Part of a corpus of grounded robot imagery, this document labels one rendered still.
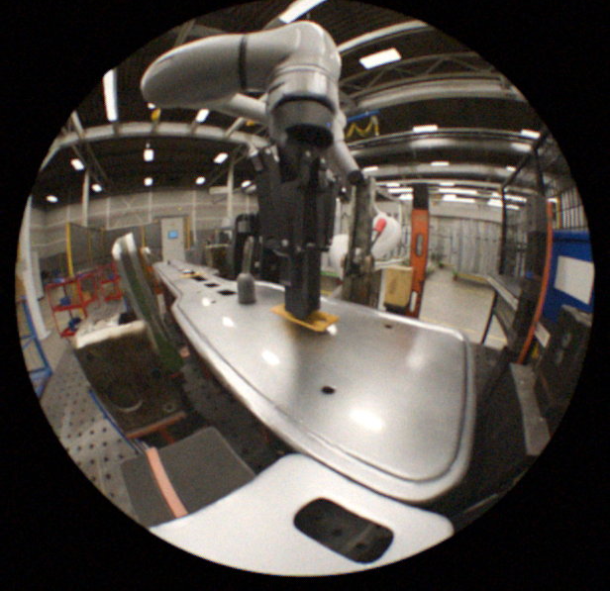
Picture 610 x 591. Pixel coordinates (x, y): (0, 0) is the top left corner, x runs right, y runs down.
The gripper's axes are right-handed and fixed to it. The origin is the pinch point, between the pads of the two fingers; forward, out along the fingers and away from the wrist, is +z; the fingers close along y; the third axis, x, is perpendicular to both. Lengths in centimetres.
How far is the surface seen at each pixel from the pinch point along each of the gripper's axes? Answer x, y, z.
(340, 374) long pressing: 8.6, 5.1, 5.2
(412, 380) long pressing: 14.1, 2.6, 5.2
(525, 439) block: 25.0, 5.8, 5.4
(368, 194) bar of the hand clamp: 1.6, -14.6, -12.6
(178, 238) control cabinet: -703, -128, -24
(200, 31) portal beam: -128, 7, -235
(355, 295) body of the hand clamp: 0.5, -13.0, 4.7
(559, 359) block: 26.8, 1.6, 1.0
